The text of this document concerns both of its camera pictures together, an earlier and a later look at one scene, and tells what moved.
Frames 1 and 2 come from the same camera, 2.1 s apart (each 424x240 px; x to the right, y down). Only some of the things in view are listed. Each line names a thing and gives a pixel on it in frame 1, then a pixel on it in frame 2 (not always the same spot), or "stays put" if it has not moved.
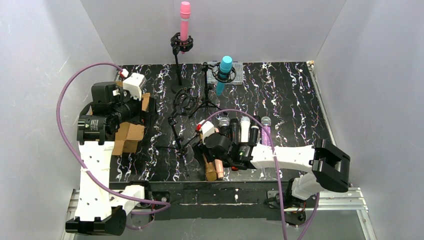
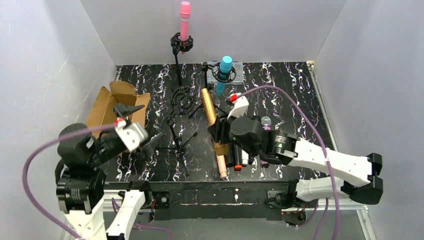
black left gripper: x=145 y=106 to x=145 y=141
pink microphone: x=184 y=15 stays put
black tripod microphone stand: x=185 y=101 stays put
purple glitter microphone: x=266 y=121 stays put
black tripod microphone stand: x=206 y=67 stays put
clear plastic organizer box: x=237 y=80 stays put
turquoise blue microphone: x=225 y=67 stays put
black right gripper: x=205 y=149 to x=218 y=129
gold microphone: x=210 y=171 to x=220 y=149
